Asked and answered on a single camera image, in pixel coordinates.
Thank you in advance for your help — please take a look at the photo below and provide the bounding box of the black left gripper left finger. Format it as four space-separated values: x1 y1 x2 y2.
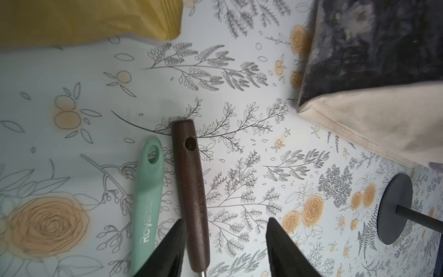
134 219 186 277

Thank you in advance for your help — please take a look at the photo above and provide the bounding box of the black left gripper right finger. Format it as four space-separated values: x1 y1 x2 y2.
265 218 320 277

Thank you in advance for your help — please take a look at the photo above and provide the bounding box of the mint handle cream spatula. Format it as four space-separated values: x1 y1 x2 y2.
130 137 164 277

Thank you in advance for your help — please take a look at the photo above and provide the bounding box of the dark brown handle utensil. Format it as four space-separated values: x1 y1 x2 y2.
171 120 211 277

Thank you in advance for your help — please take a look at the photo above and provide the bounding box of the grey utensil rack stand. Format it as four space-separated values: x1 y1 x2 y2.
377 173 443 245

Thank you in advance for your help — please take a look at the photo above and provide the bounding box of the beige canvas tote bag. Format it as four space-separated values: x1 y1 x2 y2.
297 1 443 171

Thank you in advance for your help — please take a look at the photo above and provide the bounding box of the yellow green chips bag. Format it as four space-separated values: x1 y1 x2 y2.
1 0 183 47

